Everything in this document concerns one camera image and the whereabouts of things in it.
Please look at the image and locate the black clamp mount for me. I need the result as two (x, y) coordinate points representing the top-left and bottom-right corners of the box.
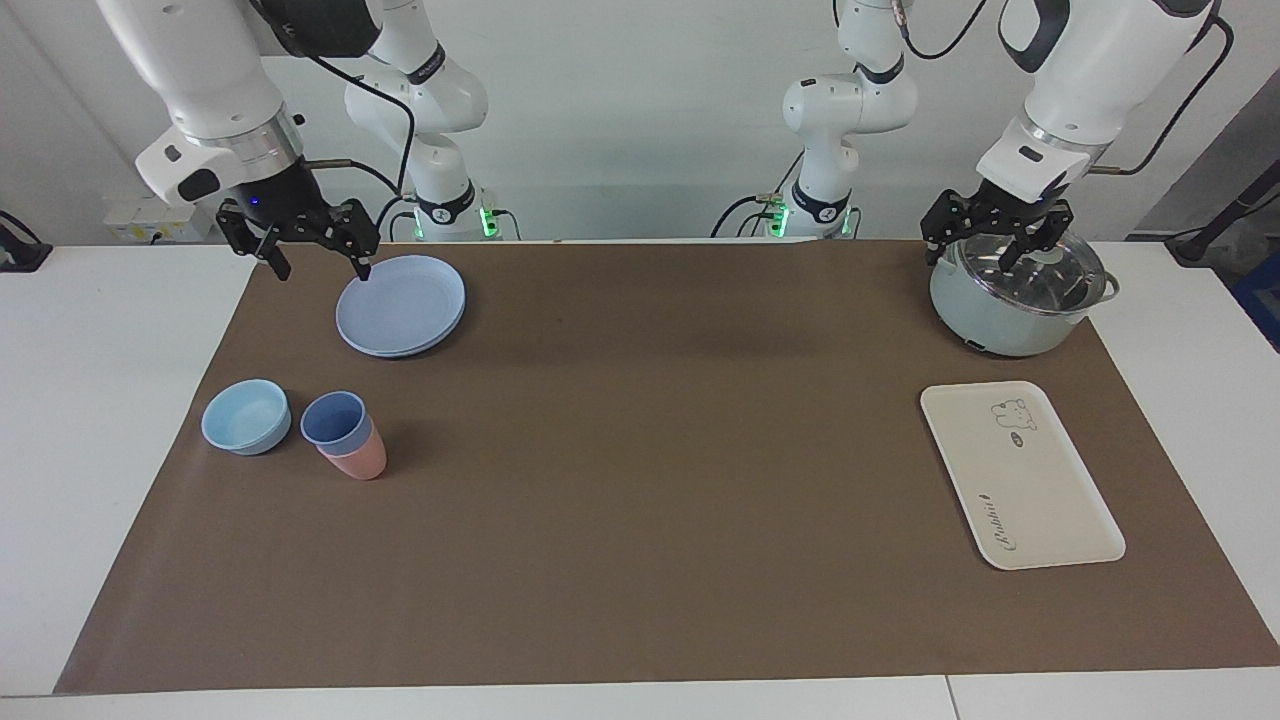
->
(0, 210), (53, 273)

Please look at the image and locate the blue plate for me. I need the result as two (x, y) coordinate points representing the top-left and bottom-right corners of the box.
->
(335, 255), (467, 359)

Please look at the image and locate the glass pot lid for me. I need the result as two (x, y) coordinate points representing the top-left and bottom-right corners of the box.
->
(950, 232), (1109, 314)

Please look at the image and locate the black stand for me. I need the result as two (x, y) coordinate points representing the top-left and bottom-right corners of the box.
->
(1130, 165), (1280, 266)

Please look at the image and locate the black base cable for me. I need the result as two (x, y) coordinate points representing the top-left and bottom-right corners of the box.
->
(372, 193), (416, 243)
(712, 150), (807, 239)

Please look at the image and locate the blue cup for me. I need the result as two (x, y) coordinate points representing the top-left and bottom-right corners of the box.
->
(300, 391), (374, 459)

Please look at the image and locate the blue box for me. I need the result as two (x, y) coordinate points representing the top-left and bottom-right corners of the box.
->
(1232, 250), (1280, 351)

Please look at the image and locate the pale green cooking pot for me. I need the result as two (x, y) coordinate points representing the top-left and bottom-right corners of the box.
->
(929, 232), (1121, 358)

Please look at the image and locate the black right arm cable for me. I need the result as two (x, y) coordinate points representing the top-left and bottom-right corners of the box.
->
(300, 55), (416, 226)

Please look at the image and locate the light blue bowl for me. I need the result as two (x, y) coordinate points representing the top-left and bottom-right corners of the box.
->
(201, 379), (292, 456)

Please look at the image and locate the brown table mat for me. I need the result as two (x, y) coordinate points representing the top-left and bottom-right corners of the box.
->
(53, 240), (1280, 696)

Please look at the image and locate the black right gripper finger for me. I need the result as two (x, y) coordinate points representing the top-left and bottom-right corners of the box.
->
(217, 200), (292, 282)
(325, 199), (381, 282)

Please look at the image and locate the white power strip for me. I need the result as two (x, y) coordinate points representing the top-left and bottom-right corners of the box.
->
(103, 197), (216, 244)

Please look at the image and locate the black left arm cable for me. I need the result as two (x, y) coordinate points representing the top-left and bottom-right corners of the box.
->
(895, 0), (1236, 179)

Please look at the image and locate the cream tray with bear print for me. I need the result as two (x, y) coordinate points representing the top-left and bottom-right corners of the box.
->
(920, 380), (1127, 571)

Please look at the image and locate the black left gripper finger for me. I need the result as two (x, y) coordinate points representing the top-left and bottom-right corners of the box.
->
(921, 192), (976, 267)
(1000, 203), (1074, 273)

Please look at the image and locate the pink cup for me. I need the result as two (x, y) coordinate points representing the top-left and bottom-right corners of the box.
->
(316, 415), (387, 481)

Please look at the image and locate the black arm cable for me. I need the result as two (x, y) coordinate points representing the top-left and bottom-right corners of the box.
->
(895, 0), (1236, 179)
(300, 55), (416, 226)

